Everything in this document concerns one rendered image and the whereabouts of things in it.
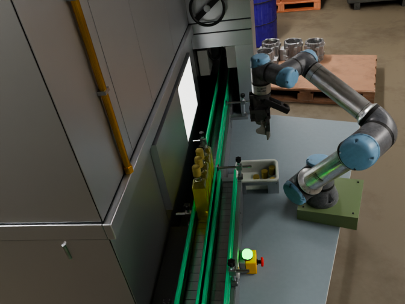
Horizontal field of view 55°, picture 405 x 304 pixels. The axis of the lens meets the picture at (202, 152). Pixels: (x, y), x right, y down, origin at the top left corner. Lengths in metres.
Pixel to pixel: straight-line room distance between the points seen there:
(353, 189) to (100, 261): 1.23
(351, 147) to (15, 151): 0.99
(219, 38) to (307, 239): 1.31
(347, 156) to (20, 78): 1.00
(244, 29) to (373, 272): 1.67
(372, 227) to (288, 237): 1.22
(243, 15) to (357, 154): 1.32
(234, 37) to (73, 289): 1.70
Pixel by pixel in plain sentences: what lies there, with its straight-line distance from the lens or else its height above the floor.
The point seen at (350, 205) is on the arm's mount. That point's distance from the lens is 1.89.
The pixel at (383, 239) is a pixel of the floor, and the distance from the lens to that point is 2.91.
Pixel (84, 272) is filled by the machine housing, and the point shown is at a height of 1.18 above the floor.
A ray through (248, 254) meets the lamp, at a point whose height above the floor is 0.85.
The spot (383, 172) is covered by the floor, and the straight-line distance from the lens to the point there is 3.42.
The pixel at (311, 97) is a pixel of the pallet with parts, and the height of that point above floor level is 0.07.
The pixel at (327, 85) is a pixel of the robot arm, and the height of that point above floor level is 1.43.
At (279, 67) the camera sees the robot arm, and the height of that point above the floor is 1.51.
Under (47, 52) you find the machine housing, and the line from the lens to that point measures 0.91.
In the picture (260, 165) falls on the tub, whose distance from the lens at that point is 2.12.
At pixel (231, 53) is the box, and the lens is 2.62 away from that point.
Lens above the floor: 2.12
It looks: 35 degrees down
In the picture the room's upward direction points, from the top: 10 degrees counter-clockwise
